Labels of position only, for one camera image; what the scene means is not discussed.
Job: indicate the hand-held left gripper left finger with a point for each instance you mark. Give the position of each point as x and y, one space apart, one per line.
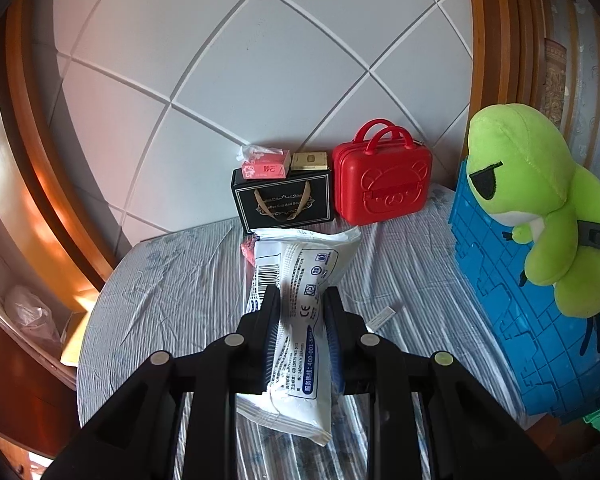
272 320

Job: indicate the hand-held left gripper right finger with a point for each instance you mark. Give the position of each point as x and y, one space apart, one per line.
330 325

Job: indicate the white mask packet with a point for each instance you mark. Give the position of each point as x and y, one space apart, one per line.
300 270

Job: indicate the light green frog plush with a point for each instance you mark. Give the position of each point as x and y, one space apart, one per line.
520 160

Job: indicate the blue plastic crate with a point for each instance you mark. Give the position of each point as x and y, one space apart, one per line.
490 270

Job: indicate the small white tube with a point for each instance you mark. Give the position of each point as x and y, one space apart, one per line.
384 318

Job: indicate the pink tissue pack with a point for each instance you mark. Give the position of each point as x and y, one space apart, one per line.
267 166
247 252

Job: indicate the striped bed sheet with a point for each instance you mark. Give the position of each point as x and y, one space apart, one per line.
180 285

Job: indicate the black gift bag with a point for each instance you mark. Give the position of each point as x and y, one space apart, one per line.
280 195

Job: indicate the red mini suitcase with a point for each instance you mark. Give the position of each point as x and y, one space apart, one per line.
380 185

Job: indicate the small gold box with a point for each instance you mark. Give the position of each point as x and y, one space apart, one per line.
310 161

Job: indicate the clear plastic bag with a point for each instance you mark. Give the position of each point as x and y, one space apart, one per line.
30 315

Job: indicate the white quilted headboard panel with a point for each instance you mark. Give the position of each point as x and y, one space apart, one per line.
230 60

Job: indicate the wooden nightstand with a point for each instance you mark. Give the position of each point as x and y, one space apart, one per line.
20 400

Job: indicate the wooden headboard frame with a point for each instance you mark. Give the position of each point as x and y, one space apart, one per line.
45 175

